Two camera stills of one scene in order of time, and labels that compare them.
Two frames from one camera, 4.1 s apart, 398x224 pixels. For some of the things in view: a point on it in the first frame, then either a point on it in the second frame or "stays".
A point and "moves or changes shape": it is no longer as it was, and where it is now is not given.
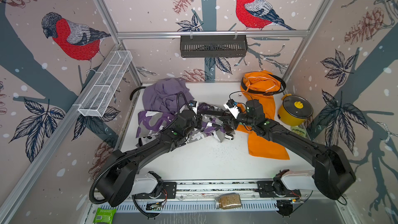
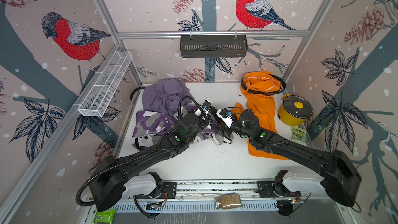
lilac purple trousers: (161, 95) stays
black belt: (283, 86) stays
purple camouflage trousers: (155, 122) moves or changes shape
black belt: (132, 93) stays
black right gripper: (232, 121) -> (222, 129)
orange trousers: (259, 87) stays
